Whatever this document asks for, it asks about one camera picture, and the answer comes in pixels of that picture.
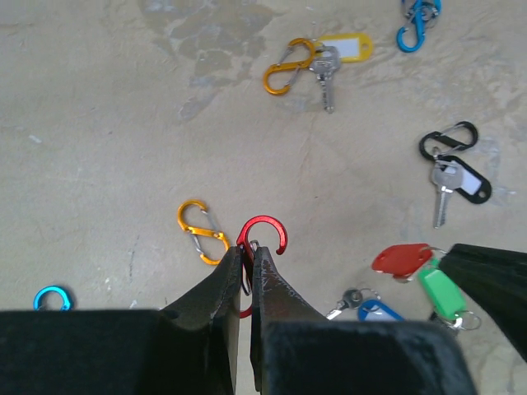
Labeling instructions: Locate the key with light blue tag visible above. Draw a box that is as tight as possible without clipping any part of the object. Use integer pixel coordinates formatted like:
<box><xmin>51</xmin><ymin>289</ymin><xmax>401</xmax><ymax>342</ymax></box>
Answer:
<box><xmin>325</xmin><ymin>288</ymin><xmax>403</xmax><ymax>322</ymax></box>

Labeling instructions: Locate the key with yellow tag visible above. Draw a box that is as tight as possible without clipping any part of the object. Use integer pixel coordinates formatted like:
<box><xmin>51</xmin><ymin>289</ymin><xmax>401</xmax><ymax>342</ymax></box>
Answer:
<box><xmin>309</xmin><ymin>33</ymin><xmax>374</xmax><ymax>114</ymax></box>

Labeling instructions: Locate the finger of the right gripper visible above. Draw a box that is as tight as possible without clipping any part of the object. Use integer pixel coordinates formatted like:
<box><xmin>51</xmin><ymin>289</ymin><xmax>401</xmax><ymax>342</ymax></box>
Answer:
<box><xmin>439</xmin><ymin>244</ymin><xmax>526</xmax><ymax>359</ymax></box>

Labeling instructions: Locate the key with black tag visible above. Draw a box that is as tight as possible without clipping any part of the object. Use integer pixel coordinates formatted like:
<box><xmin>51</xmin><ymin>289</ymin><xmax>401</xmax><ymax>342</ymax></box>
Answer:
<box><xmin>431</xmin><ymin>156</ymin><xmax>492</xmax><ymax>229</ymax></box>

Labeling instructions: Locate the key with red tag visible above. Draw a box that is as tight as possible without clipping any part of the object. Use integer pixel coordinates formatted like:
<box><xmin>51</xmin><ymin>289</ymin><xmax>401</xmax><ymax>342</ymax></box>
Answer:
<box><xmin>371</xmin><ymin>243</ymin><xmax>446</xmax><ymax>283</ymax></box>

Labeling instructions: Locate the orange red carabiner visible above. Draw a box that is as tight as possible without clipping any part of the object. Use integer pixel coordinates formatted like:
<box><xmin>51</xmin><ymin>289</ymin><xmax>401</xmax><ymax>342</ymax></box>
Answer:
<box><xmin>263</xmin><ymin>38</ymin><xmax>316</xmax><ymax>95</ymax></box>

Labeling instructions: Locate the black carabiner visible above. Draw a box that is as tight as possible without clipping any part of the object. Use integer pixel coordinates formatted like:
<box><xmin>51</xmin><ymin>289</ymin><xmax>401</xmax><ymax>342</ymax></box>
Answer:
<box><xmin>418</xmin><ymin>121</ymin><xmax>479</xmax><ymax>161</ymax></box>

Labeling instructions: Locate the teal carabiner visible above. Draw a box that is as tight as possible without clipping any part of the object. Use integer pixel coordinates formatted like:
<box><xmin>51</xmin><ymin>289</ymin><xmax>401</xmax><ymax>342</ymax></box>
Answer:
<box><xmin>33</xmin><ymin>285</ymin><xmax>76</xmax><ymax>311</ymax></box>

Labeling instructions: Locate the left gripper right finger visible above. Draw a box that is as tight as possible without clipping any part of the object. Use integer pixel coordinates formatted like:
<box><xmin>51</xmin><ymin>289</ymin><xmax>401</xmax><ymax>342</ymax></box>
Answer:
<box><xmin>250</xmin><ymin>247</ymin><xmax>478</xmax><ymax>394</ymax></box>

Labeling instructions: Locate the blue carabiner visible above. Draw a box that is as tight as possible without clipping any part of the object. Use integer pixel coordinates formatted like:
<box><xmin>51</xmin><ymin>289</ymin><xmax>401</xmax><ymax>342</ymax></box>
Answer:
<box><xmin>396</xmin><ymin>15</ymin><xmax>434</xmax><ymax>53</ymax></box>

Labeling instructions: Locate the key with green tag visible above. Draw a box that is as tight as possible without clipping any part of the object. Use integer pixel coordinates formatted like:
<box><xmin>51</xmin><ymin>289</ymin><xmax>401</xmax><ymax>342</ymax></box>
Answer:
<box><xmin>417</xmin><ymin>258</ymin><xmax>482</xmax><ymax>332</ymax></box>

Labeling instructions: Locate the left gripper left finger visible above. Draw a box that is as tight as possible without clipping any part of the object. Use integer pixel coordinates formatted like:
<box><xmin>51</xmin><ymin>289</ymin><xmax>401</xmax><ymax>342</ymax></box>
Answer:
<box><xmin>1</xmin><ymin>248</ymin><xmax>241</xmax><ymax>394</ymax></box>

